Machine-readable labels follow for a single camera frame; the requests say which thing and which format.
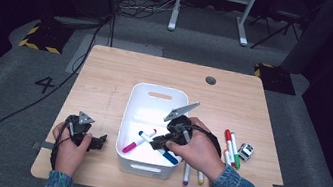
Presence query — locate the grey flat stand foot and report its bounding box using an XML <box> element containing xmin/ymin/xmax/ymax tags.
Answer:
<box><xmin>52</xmin><ymin>13</ymin><xmax>104</xmax><ymax>32</ymax></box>

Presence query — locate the person's right hand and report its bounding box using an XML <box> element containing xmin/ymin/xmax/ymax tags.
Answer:
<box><xmin>160</xmin><ymin>112</ymin><xmax>236</xmax><ymax>185</ymax></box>

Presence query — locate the purple marker pen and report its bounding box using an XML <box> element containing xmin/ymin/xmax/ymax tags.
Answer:
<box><xmin>181</xmin><ymin>161</ymin><xmax>193</xmax><ymax>187</ymax></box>

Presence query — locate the long black floor cable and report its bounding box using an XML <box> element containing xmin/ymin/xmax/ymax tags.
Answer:
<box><xmin>0</xmin><ymin>0</ymin><xmax>115</xmax><ymax>187</ymax></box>

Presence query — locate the tangle of floor cables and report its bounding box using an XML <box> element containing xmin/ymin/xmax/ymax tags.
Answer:
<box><xmin>114</xmin><ymin>0</ymin><xmax>183</xmax><ymax>28</ymax></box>

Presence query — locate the left hand-held gripper black cable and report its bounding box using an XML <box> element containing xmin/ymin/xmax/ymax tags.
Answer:
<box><xmin>47</xmin><ymin>116</ymin><xmax>74</xmax><ymax>173</ymax></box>

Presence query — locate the black folding stand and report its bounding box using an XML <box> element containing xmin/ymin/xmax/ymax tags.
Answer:
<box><xmin>250</xmin><ymin>5</ymin><xmax>307</xmax><ymax>57</ymax></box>

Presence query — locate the blue marker pen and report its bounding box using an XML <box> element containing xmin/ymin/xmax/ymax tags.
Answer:
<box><xmin>134</xmin><ymin>130</ymin><xmax>183</xmax><ymax>166</ymax></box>

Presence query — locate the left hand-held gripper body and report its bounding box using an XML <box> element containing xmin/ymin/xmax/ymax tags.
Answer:
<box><xmin>60</xmin><ymin>108</ymin><xmax>98</xmax><ymax>149</ymax></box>

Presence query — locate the red marker pen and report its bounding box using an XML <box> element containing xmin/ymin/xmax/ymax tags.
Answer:
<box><xmin>219</xmin><ymin>128</ymin><xmax>241</xmax><ymax>168</ymax></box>

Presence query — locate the yellow black striped stand base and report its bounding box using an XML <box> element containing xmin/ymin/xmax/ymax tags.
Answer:
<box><xmin>18</xmin><ymin>18</ymin><xmax>77</xmax><ymax>57</ymax></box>
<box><xmin>250</xmin><ymin>61</ymin><xmax>300</xmax><ymax>97</ymax></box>

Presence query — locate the grey round table grommet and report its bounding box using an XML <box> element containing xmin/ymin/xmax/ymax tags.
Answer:
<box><xmin>203</xmin><ymin>74</ymin><xmax>218</xmax><ymax>87</ymax></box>

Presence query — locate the white plastic bin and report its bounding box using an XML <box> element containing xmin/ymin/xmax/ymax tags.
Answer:
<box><xmin>111</xmin><ymin>79</ymin><xmax>193</xmax><ymax>182</ymax></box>

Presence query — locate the grey padded column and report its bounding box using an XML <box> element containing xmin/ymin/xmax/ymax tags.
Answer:
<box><xmin>279</xmin><ymin>0</ymin><xmax>333</xmax><ymax>81</ymax></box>

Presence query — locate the magenta marker pen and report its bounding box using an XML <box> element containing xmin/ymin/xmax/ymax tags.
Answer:
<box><xmin>122</xmin><ymin>124</ymin><xmax>158</xmax><ymax>158</ymax></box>

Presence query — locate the grey floor plate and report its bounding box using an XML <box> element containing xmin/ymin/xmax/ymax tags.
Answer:
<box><xmin>65</xmin><ymin>31</ymin><xmax>165</xmax><ymax>88</ymax></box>

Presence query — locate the yellow marker pen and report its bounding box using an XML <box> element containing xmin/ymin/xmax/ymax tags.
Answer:
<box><xmin>195</xmin><ymin>169</ymin><xmax>207</xmax><ymax>186</ymax></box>

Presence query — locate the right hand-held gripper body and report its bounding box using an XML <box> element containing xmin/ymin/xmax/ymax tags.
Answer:
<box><xmin>159</xmin><ymin>96</ymin><xmax>202</xmax><ymax>148</ymax></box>

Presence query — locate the person's left hand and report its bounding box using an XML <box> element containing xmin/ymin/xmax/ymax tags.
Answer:
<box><xmin>46</xmin><ymin>119</ymin><xmax>95</xmax><ymax>180</ymax></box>

